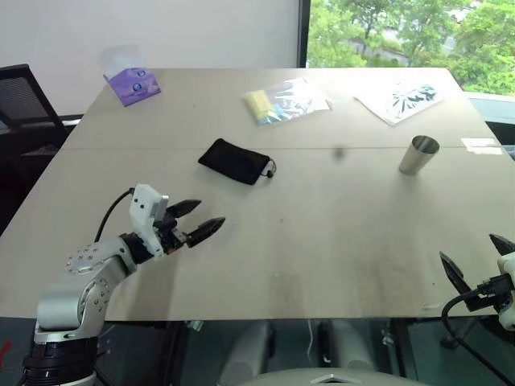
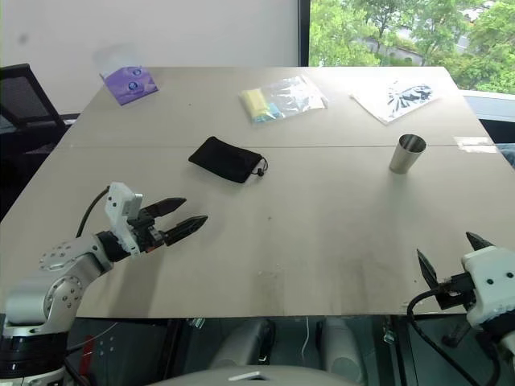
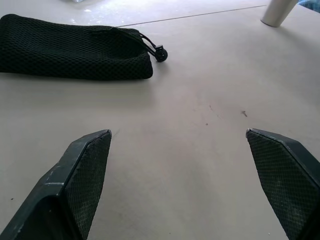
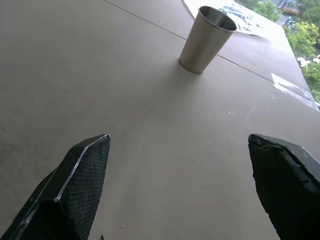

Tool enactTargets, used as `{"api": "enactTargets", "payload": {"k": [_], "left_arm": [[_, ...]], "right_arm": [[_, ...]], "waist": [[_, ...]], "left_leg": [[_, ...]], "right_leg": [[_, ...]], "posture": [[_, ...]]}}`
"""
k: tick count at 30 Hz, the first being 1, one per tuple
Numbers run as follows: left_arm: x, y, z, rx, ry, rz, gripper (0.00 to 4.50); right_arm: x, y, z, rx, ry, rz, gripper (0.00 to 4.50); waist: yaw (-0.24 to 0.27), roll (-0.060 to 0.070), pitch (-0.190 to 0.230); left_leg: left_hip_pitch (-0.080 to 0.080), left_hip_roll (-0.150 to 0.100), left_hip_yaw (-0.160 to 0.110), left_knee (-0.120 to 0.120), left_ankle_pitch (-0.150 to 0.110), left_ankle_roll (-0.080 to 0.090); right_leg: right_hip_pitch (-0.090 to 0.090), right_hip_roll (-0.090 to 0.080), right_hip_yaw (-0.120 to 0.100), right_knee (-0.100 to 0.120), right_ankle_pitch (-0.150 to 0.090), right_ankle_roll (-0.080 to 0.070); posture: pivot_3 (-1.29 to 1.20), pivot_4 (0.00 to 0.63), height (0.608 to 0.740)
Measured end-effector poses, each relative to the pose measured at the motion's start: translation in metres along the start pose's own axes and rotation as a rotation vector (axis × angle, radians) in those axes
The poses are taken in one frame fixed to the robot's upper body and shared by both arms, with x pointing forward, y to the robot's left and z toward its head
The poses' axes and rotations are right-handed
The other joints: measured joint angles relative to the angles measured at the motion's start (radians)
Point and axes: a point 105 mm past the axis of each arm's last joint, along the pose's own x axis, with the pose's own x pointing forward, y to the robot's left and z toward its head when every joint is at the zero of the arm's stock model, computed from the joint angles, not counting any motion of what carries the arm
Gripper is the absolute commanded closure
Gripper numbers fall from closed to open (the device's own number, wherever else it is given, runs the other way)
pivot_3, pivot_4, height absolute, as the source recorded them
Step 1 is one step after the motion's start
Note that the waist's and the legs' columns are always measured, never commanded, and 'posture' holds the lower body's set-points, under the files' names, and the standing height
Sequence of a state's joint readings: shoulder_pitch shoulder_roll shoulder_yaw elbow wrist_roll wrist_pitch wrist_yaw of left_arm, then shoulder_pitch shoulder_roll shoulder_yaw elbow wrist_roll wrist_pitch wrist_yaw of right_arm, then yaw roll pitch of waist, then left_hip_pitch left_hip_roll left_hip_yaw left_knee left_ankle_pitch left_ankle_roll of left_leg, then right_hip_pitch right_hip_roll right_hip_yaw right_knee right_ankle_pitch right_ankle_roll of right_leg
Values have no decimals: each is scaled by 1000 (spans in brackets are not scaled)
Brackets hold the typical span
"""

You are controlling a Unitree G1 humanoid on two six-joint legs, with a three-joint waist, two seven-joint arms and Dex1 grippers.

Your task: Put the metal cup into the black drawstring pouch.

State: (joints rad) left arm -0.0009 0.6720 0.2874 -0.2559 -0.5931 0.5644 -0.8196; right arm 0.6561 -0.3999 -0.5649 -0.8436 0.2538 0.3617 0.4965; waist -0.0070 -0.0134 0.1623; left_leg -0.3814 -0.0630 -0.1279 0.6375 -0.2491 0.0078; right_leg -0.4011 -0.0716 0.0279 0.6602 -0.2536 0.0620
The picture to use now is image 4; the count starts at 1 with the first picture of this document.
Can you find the stainless steel cup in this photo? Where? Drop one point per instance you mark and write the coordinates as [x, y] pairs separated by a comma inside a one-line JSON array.
[[203, 42]]

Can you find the printed paper sheet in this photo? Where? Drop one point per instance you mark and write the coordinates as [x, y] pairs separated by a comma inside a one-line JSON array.
[[240, 17]]

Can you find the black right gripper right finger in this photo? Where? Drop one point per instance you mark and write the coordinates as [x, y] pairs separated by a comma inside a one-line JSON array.
[[285, 185]]

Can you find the clear tape strip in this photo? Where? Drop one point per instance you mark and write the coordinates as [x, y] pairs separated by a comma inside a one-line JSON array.
[[292, 90]]

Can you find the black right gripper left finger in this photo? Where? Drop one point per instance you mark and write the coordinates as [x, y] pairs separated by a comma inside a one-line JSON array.
[[75, 190]]

